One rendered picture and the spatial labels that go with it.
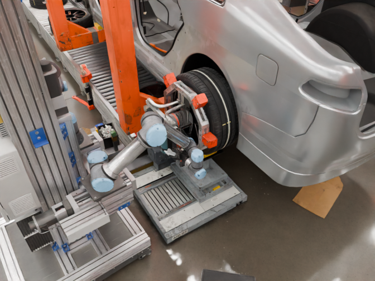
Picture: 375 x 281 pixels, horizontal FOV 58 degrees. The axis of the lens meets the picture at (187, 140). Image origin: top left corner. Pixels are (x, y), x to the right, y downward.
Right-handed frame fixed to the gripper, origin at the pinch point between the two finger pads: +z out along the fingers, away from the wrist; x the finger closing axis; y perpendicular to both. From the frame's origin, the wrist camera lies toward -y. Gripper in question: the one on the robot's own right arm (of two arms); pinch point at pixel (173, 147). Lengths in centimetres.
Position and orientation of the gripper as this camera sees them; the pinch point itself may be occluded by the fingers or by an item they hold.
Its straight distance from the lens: 239.1
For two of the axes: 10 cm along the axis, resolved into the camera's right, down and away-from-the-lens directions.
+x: -8.4, 3.6, -4.1
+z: -5.5, -5.4, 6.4
